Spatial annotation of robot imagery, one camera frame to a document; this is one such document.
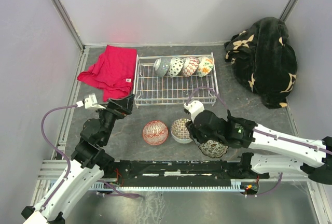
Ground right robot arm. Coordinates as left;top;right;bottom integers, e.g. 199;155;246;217
184;108;331;185

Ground red folded cloth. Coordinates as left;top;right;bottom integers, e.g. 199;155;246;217
77;45;137;102

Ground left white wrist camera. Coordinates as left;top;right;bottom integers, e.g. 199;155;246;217
84;93;106;110

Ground white wire dish rack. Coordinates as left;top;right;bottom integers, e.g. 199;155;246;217
133;56;219;107

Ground red geometric pattern bowl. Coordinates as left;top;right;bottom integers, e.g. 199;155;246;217
142;120;169;146

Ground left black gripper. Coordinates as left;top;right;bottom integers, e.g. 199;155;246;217
93;93;135;144

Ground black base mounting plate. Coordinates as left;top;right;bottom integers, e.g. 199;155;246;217
103;160;270;185

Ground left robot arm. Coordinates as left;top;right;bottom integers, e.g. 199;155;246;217
21;94;134;223

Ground black diamond pattern bowl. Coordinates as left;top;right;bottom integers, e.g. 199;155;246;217
168;57;184;78

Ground slotted cable duct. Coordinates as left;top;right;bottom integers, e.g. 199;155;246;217
50;179;259;191

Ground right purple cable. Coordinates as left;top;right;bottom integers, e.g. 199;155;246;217
185;86;229;113

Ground red lattice pattern bowl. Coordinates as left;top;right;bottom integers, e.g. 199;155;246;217
182;57;199;77

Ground aluminium frame rail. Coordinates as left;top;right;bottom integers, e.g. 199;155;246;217
38;160;309;181

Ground brown square pattern bowl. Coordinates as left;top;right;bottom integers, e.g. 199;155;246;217
171;118;192;144

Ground black floral plush blanket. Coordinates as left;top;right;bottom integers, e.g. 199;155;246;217
224;17;298;109

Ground orange flower leaf bowl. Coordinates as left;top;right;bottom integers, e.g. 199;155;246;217
196;56;214;77

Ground blue triangle pattern bowl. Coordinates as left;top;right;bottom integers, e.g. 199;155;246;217
154;57;171;77

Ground dark scalloped floral bowl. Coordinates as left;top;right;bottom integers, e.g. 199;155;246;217
199;140;228;158

